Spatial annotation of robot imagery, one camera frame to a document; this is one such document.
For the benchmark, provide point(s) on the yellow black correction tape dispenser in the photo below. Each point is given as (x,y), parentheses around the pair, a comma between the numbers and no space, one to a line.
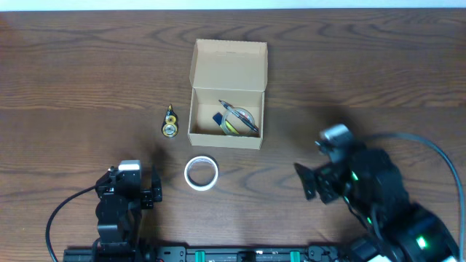
(170,123)

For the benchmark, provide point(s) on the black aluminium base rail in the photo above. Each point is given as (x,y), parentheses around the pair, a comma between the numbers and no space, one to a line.
(204,254)

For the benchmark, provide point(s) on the black ballpoint pen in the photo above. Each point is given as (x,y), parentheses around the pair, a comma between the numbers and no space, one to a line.
(241,117)

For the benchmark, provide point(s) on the white tape roll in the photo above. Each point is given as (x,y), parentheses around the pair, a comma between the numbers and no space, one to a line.
(190,181)

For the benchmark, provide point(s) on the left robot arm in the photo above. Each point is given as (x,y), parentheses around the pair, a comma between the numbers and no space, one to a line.
(119,212)

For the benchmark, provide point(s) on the clear tape roll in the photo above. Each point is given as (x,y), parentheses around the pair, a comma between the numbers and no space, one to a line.
(242,129)

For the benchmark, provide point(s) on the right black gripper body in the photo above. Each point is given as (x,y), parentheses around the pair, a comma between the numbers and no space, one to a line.
(332,188)

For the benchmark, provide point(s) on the open cardboard box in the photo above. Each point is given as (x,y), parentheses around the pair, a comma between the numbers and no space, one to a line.
(232,71)

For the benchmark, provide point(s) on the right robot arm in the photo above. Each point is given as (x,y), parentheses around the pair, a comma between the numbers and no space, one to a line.
(372,187)

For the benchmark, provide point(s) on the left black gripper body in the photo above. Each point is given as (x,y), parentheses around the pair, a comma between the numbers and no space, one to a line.
(105,188)

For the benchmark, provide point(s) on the yellow highlighter pen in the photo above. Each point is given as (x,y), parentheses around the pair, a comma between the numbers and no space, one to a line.
(224,124)

